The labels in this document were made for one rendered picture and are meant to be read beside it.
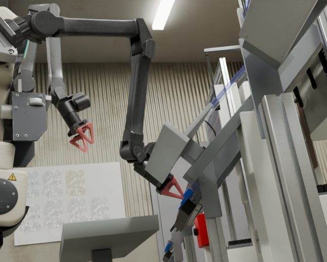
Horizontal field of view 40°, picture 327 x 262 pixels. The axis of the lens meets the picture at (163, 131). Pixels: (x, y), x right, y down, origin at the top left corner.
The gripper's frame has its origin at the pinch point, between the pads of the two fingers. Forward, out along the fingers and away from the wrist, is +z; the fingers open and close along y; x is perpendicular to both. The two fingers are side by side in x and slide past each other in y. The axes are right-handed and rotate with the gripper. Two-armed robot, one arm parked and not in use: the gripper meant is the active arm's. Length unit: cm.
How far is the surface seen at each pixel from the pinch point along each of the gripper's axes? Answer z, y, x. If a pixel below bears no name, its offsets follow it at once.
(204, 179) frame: 3.5, -27.1, -2.4
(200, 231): 14, 78, -7
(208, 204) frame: 8.7, -26.8, 2.7
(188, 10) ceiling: -132, 268, -228
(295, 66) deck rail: 5, -21, -54
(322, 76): 16, 10, -78
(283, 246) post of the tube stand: 28, -47, 5
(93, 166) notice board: -121, 353, -39
